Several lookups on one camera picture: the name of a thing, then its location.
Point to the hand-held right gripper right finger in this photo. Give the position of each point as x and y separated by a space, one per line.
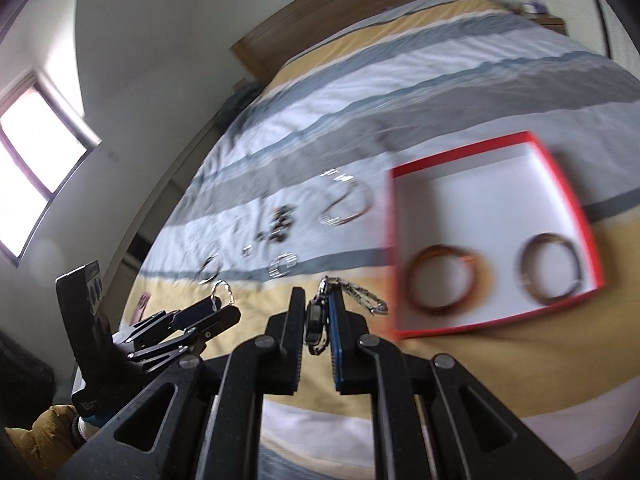
337 365

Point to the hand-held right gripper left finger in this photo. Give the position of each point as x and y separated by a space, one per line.
295 345

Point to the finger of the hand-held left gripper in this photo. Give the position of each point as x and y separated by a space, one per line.
192 310
215 324

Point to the silver bangle with clasp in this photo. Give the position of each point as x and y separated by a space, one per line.
330 221

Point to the red cardboard box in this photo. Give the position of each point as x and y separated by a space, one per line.
475 200

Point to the person's left forearm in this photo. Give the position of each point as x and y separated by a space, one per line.
45 435

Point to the thin silver hoop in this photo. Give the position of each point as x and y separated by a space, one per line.
200 272

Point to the pink flat object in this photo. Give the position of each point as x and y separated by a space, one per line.
141 307

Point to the dark furniture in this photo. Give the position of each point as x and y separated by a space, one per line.
25 380

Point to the reddish brown wooden bangle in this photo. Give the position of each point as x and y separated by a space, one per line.
411 280

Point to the grey-blue cloth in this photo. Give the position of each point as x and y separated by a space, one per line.
240 102

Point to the window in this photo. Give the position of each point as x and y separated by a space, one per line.
35 130

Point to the dark brown horn bangle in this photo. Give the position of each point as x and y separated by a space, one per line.
550 238

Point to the bed with striped duvet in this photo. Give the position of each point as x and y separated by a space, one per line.
450 60

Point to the wooden bed headboard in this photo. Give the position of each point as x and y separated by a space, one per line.
350 5

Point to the wooden nightstand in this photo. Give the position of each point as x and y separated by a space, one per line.
550 24

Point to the purple tissue box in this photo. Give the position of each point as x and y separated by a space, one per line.
535 8

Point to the white wardrobe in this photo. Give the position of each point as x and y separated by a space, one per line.
582 10

